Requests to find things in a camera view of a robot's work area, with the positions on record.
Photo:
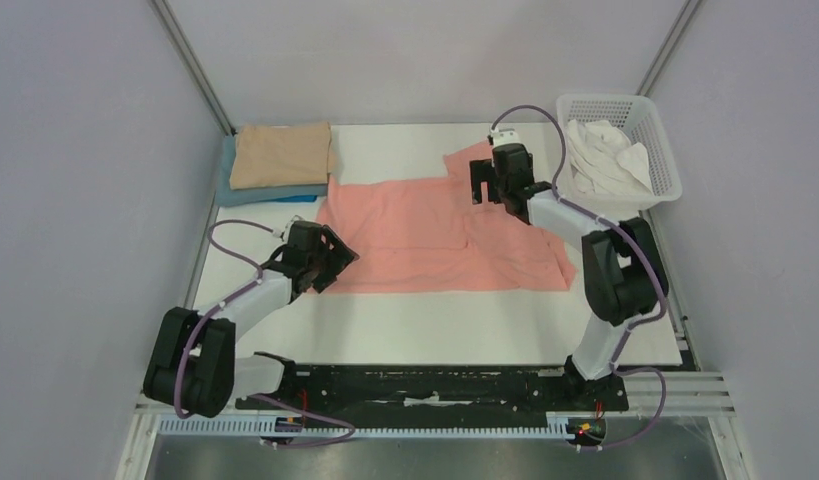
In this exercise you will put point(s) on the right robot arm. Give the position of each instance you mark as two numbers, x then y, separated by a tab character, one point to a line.
623	275

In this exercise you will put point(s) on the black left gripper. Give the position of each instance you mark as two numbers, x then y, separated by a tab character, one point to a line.
339	257

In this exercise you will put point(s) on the beige folded t shirt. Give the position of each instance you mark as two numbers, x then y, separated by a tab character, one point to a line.
277	156

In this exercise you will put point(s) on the pink t shirt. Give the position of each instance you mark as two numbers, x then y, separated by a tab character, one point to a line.
426	235

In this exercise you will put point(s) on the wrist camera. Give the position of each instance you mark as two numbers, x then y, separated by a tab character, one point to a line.
284	232
505	136

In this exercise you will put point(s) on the white t shirt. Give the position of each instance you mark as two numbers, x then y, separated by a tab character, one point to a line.
605	161

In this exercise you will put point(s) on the white plastic laundry basket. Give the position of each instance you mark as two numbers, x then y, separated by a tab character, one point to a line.
638	118

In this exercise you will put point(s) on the white slotted cable duct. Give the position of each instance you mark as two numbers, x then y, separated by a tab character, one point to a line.
273	426

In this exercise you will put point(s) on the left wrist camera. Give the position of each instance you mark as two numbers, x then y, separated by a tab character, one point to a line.
284	232

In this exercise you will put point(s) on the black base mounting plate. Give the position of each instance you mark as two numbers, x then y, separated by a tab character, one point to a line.
427	417

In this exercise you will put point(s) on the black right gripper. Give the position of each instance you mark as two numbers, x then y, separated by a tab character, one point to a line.
486	177

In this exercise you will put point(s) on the blue folded t shirt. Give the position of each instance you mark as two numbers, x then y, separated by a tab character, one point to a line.
227	197

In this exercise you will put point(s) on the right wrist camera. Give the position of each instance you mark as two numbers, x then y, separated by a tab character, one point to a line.
505	136

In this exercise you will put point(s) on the aluminium frame rail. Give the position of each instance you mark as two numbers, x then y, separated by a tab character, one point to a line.
680	391

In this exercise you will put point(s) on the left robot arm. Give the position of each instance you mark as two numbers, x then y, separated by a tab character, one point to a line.
194	367

